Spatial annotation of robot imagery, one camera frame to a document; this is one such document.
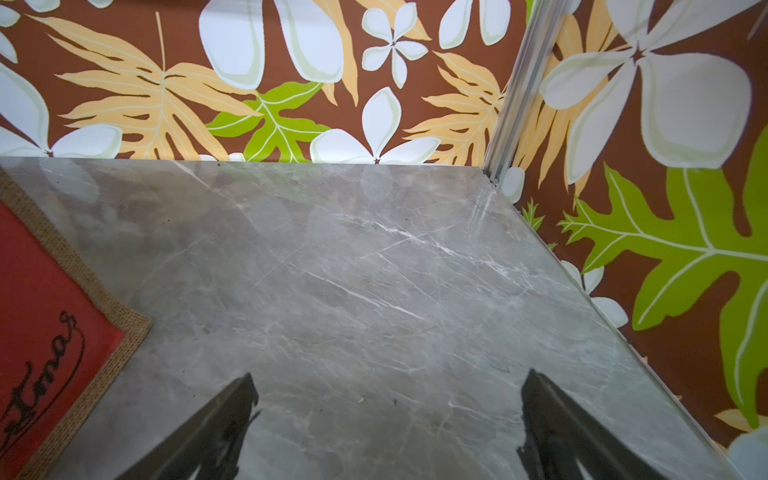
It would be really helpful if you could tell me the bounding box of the burlap red Christmas canvas bag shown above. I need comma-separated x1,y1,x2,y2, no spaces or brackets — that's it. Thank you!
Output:
1,172,152,479

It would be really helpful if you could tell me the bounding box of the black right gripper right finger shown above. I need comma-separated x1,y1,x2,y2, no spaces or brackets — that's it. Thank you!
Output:
517,369,663,479

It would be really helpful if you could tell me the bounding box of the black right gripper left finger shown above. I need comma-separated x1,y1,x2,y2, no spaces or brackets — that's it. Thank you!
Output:
119,373,260,480

